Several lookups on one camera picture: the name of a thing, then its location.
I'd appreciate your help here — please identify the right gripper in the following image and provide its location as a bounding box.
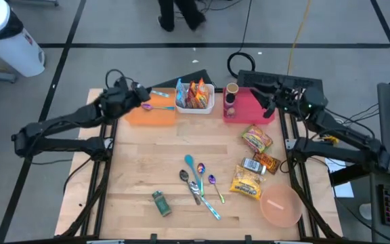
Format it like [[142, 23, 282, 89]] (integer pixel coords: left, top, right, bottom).
[[250, 83, 304, 119]]

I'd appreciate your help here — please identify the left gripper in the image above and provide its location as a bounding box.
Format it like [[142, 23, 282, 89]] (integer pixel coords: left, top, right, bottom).
[[130, 83, 152, 104]]

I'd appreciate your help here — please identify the blue white ramen packet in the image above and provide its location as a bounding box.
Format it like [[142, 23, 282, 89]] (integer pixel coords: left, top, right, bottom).
[[175, 78, 190, 108]]

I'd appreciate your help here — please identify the tall jar tan lid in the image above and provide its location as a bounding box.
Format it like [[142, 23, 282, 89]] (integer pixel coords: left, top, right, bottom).
[[224, 82, 240, 98]]

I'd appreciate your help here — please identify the red yellow ramen packet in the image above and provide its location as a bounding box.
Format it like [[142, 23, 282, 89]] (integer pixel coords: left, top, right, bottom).
[[186, 81, 199, 109]]

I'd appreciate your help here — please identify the orange ramen packet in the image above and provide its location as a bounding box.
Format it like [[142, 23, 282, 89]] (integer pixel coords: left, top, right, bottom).
[[194, 77, 212, 109]]

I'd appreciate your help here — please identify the green spice jar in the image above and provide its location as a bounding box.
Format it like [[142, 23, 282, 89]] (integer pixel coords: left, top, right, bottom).
[[151, 189, 173, 218]]

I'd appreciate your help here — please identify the pink plastic bin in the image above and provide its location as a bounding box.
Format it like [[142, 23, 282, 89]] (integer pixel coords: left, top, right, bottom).
[[222, 85, 276, 125]]

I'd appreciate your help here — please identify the orange plastic bin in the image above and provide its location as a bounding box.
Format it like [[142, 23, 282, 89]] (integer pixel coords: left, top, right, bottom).
[[124, 87, 178, 127]]

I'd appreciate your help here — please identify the red ramen packet green edge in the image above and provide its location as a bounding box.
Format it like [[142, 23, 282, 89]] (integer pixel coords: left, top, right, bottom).
[[240, 124, 274, 154]]

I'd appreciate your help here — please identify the black angled panel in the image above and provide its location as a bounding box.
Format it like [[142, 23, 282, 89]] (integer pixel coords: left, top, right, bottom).
[[150, 69, 213, 89]]

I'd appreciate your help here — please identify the white plastic bin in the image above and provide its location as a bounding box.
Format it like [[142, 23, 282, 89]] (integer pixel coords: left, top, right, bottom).
[[174, 83, 215, 115]]

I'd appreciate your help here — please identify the brown snack packet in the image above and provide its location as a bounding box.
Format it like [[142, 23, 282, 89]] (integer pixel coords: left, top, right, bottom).
[[253, 152, 282, 176]]

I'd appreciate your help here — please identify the teal plastic spoon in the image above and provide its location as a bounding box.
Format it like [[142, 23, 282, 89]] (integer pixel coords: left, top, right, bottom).
[[183, 154, 202, 192]]

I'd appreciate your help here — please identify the person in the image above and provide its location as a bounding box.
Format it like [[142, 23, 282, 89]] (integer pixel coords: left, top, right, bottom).
[[156, 0, 207, 33]]

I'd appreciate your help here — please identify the dark steel spoon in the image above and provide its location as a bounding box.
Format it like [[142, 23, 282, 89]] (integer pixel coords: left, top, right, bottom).
[[179, 169, 202, 207]]

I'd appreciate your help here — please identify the pink translucent bowl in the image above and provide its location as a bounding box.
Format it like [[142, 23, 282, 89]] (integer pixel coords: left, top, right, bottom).
[[259, 183, 303, 228]]

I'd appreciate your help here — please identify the white paper sheet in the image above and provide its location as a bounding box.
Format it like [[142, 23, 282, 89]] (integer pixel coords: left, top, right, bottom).
[[325, 157, 355, 199]]

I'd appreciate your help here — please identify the white trash can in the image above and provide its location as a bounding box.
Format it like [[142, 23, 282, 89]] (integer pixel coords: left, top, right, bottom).
[[0, 0, 46, 78]]

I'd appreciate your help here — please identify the white computer mouse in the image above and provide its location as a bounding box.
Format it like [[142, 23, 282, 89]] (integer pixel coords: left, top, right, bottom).
[[359, 202, 372, 221]]

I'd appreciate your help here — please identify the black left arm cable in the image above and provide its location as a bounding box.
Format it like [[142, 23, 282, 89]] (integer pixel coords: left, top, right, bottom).
[[105, 68, 128, 91]]

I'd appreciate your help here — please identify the black cable with coil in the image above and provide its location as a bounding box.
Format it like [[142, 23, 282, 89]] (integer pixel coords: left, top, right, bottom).
[[226, 0, 256, 81]]

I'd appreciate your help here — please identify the yellow hanging cable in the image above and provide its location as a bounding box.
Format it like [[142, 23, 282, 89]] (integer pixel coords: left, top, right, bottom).
[[286, 0, 313, 76]]

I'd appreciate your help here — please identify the iridescent spoon green handle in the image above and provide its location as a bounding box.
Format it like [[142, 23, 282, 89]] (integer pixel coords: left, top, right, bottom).
[[196, 162, 206, 197]]

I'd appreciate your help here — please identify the purple spoon gold handle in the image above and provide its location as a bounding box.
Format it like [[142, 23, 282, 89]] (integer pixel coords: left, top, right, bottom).
[[208, 174, 226, 205]]

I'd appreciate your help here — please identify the black aluminium table frame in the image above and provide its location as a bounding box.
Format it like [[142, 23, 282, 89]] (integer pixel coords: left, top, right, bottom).
[[59, 76, 343, 238]]

